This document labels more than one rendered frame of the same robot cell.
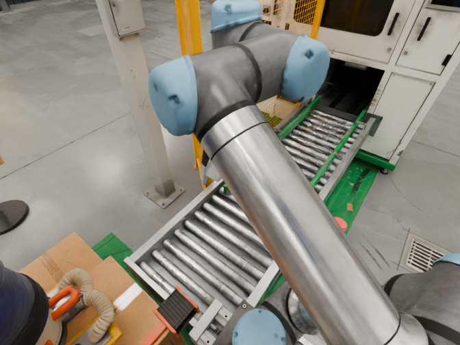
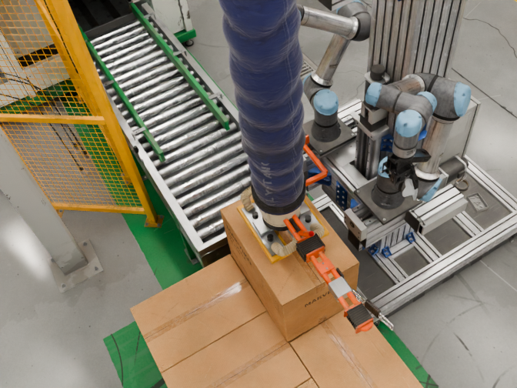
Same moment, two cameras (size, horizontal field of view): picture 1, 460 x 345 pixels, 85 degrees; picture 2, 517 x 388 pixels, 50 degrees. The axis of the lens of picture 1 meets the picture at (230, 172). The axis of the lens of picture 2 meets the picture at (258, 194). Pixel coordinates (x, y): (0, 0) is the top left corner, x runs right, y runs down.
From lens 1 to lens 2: 2.21 m
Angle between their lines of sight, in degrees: 40
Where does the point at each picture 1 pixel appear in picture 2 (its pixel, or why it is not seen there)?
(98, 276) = (235, 216)
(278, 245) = (330, 23)
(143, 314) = not seen: hidden behind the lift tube
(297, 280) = (336, 26)
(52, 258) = (155, 327)
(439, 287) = (344, 13)
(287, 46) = not seen: outside the picture
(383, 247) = not seen: hidden behind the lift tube
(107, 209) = (59, 343)
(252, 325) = (321, 98)
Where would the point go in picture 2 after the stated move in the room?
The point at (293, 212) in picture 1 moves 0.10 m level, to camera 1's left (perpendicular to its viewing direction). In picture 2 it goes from (326, 15) to (318, 30)
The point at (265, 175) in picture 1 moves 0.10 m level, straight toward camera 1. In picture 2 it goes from (318, 13) to (340, 20)
